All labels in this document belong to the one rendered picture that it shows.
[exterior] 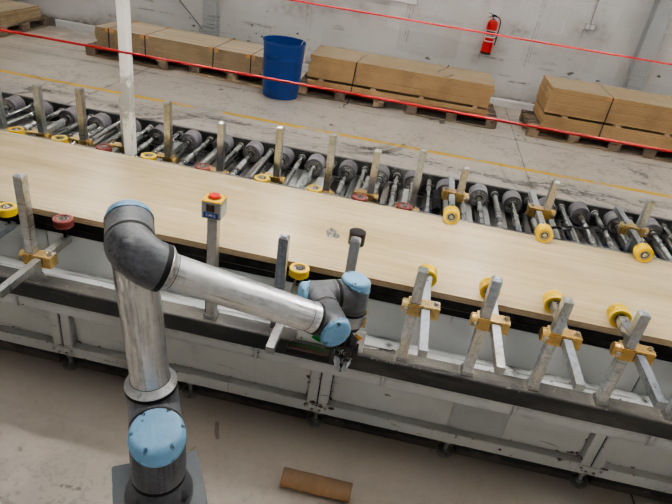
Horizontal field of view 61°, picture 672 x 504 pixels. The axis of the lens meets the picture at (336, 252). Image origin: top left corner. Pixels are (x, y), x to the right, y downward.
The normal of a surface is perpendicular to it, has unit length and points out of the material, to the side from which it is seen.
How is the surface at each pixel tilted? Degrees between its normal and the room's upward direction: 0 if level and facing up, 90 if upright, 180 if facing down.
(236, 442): 0
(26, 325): 90
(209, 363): 92
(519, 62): 90
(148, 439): 5
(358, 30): 90
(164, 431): 5
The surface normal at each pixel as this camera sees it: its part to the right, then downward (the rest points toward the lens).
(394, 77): -0.15, 0.48
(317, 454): 0.13, -0.85
